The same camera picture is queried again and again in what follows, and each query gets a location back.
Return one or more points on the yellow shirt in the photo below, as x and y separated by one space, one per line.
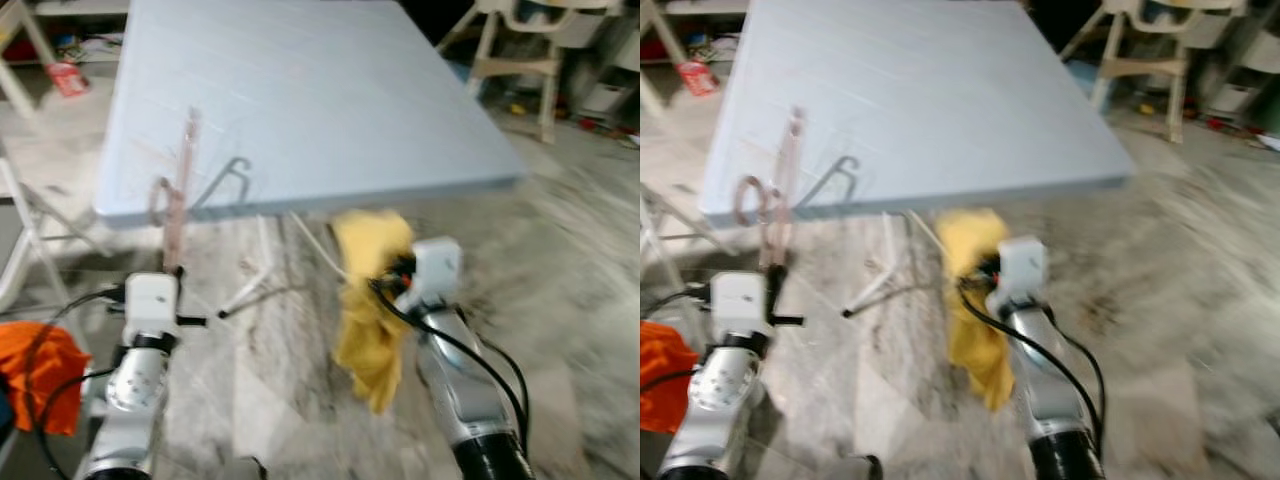
980 340
370 340

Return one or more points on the pink plastic clothes hanger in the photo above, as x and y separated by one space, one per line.
785 190
180 200

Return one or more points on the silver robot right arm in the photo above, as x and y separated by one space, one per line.
1045 380
455 380

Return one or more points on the orange cloth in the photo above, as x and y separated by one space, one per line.
40 370
665 370

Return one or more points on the red snack packet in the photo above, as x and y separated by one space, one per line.
697 78
67 80

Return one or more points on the beige plastic chair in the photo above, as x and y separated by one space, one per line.
1140 68
520 68

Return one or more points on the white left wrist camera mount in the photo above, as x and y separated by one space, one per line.
740 305
150 305

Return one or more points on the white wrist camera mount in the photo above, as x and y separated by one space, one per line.
1022 270
150 305
437 270
740 305

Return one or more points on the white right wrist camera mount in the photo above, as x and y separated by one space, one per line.
1022 270
437 270

